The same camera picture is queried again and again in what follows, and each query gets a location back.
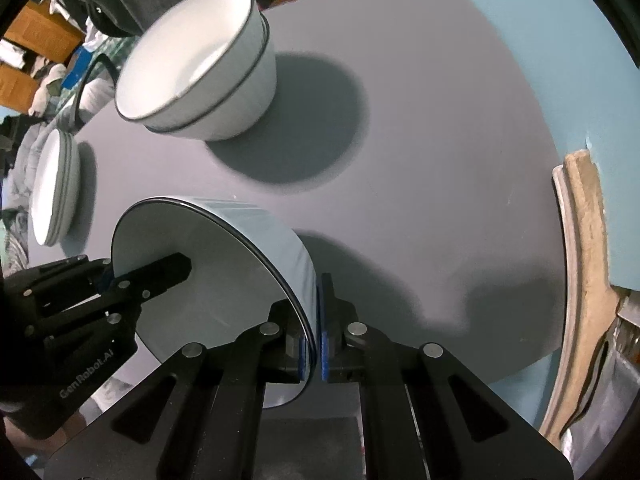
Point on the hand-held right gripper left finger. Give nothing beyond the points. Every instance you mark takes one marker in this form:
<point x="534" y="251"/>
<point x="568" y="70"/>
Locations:
<point x="301" y="360"/>

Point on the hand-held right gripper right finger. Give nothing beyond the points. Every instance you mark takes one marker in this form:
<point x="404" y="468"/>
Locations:
<point x="326" y="340"/>

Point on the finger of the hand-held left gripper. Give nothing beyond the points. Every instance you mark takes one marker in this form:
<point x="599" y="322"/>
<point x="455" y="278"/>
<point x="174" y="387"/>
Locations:
<point x="65" y="280"/>
<point x="160" y="272"/>

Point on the small white bowl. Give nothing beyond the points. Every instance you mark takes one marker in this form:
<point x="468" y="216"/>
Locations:
<point x="210" y="270"/>

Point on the white plate with dark rim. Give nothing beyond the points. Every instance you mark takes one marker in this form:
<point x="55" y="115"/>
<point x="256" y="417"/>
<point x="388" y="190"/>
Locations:
<point x="47" y="185"/>
<point x="77" y="185"/>
<point x="71" y="180"/>

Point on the white bowl with dark rim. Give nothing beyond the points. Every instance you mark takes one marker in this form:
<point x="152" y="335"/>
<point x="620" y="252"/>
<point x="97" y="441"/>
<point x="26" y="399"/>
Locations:
<point x="190" y="55"/>
<point x="235" y="105"/>

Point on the pale grey bedding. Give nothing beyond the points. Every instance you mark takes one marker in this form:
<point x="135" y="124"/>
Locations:
<point x="15" y="195"/>

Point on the black office chair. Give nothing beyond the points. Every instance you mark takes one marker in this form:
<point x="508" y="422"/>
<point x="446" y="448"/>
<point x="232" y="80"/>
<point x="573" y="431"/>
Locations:
<point x="81" y="95"/>

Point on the white clothes pile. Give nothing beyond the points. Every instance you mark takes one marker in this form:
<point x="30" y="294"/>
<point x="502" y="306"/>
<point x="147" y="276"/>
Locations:
<point x="47" y="90"/>

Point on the blue box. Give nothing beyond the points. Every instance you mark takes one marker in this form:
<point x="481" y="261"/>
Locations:
<point x="80" y="67"/>

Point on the silver plastic bag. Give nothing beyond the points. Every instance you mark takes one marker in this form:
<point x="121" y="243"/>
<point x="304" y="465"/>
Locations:
<point x="610" y="385"/>

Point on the wooden frame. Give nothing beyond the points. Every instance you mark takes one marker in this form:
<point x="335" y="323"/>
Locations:
<point x="585" y="240"/>

